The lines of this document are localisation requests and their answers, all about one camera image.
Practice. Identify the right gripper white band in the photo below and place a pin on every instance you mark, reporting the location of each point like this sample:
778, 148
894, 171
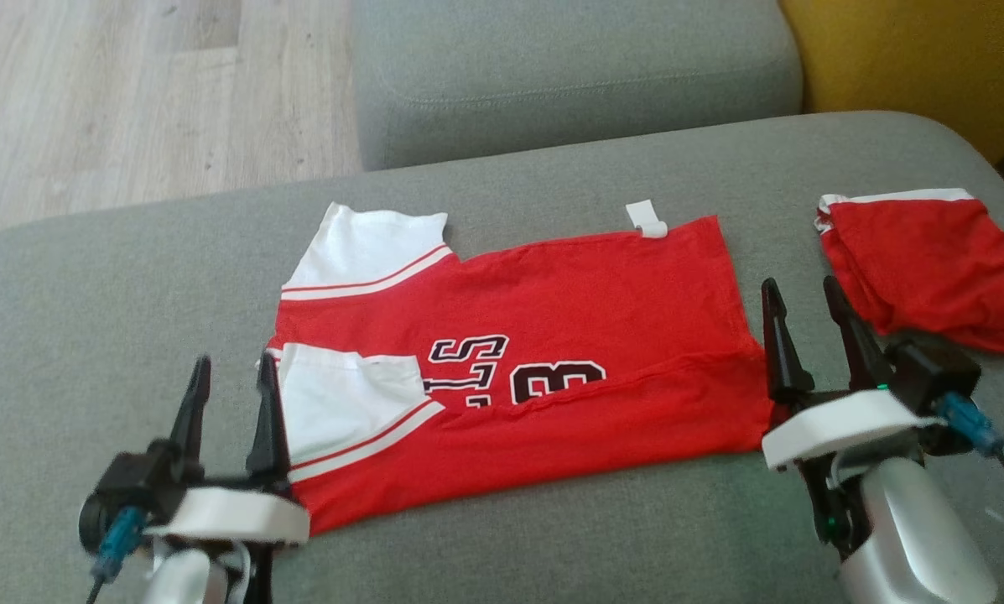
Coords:
837, 424

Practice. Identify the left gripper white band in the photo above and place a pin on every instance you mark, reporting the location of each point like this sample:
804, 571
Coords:
233, 516

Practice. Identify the red shorts white waistband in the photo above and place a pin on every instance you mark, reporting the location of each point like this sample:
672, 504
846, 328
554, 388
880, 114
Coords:
929, 268

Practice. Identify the red basketball jersey white sleeves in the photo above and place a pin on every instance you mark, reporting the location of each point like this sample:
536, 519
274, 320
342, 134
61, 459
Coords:
594, 302

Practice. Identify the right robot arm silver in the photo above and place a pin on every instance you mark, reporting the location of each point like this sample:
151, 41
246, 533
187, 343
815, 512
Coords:
912, 537

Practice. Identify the yellow sofa backrest cushion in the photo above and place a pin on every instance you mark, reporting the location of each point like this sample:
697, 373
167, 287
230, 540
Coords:
921, 59

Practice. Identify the large grey sofa seat cushion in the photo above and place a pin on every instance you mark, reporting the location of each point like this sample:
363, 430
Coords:
552, 554

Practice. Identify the grey sofa back cushion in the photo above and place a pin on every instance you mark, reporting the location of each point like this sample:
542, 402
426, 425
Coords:
569, 75

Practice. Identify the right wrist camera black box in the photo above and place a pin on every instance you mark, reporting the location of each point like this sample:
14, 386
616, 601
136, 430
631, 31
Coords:
933, 369

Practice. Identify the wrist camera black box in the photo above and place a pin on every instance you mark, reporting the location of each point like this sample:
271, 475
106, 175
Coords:
933, 369
128, 495

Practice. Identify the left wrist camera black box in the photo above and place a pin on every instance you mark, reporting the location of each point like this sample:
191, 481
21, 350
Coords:
128, 495

